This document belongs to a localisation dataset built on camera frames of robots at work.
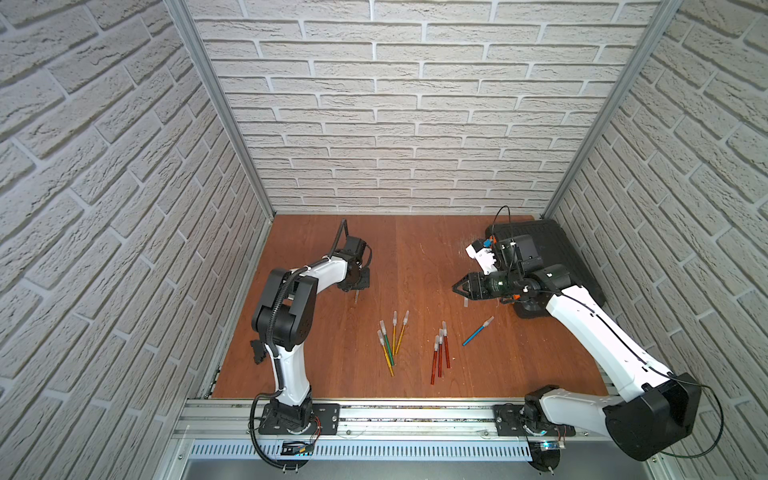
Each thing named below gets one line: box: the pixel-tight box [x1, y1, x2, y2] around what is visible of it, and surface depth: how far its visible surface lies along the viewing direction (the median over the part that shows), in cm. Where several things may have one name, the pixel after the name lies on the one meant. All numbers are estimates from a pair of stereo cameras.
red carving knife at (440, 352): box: [438, 328, 443, 378], surface depth 87 cm
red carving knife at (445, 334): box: [442, 320, 451, 369], surface depth 89 cm
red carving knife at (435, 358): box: [430, 334, 440, 385], surface depth 87 cm
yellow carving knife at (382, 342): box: [377, 330, 395, 377], surface depth 87 cm
